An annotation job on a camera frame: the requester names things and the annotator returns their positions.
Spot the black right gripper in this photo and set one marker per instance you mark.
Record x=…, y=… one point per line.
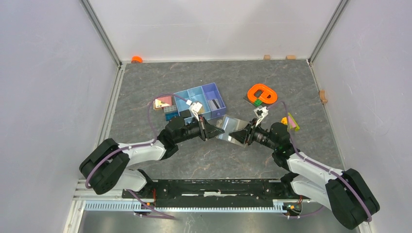
x=240, y=135

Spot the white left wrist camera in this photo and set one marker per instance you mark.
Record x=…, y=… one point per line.
x=194, y=108

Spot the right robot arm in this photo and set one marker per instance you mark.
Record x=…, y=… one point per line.
x=344, y=192

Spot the colourful building block stack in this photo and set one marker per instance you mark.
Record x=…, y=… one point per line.
x=289, y=120

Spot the blue building block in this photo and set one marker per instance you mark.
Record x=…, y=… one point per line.
x=169, y=116

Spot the purple plastic drawer box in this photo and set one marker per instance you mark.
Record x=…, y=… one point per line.
x=211, y=92

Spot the light blue middle drawer box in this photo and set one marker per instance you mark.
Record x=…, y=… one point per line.
x=197, y=94

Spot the green block on black plate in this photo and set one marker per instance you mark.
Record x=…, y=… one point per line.
x=256, y=103

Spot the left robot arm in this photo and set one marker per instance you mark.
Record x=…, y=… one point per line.
x=108, y=166

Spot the clear plastic block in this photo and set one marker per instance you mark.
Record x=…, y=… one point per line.
x=170, y=109

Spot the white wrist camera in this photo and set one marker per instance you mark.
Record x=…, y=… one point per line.
x=194, y=108
x=261, y=112

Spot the pink card box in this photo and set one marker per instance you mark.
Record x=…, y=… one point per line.
x=162, y=102

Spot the black card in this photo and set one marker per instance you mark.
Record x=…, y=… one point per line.
x=185, y=114

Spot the wooden arch piece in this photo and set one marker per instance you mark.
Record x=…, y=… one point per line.
x=322, y=96

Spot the orange cap at wall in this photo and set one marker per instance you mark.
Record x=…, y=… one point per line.
x=136, y=59

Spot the orange plastic ring toy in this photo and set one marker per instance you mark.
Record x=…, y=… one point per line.
x=263, y=93

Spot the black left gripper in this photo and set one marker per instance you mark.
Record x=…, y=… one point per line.
x=207, y=129

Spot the light blue drawer box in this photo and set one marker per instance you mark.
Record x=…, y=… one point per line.
x=197, y=94
x=181, y=104

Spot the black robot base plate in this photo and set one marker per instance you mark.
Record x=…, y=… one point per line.
x=216, y=193

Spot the light blue left drawer box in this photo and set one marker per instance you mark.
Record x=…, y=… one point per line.
x=181, y=104

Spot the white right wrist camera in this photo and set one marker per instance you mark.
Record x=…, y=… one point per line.
x=261, y=112

